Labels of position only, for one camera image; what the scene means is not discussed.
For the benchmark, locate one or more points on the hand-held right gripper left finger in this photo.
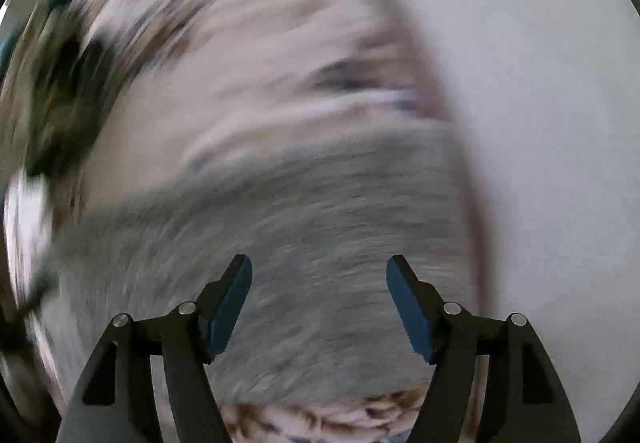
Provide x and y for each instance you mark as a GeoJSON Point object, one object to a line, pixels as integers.
{"type": "Point", "coordinates": [231, 308]}

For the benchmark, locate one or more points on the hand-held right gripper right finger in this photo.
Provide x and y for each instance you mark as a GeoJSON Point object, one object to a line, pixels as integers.
{"type": "Point", "coordinates": [409, 308]}

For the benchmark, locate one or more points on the grey fuzzy pants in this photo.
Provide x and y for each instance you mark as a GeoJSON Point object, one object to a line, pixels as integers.
{"type": "Point", "coordinates": [320, 223]}

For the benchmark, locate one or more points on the floral printed blanket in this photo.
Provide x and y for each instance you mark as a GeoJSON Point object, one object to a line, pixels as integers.
{"type": "Point", "coordinates": [240, 48]}

